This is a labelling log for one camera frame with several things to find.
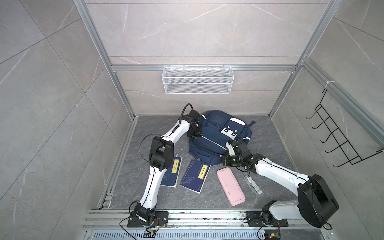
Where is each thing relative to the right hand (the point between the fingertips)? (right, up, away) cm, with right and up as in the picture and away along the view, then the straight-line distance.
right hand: (220, 158), depth 87 cm
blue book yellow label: (-30, -11, +1) cm, 31 cm away
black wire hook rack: (+48, +10, -22) cm, 54 cm away
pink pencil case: (+6, -18, -7) cm, 20 cm away
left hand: (-11, +15, +14) cm, 23 cm away
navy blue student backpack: (+2, +18, +19) cm, 27 cm away
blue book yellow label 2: (-15, -11, 0) cm, 18 cm away
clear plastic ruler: (+19, -15, -4) cm, 24 cm away
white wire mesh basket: (-13, +51, +13) cm, 54 cm away
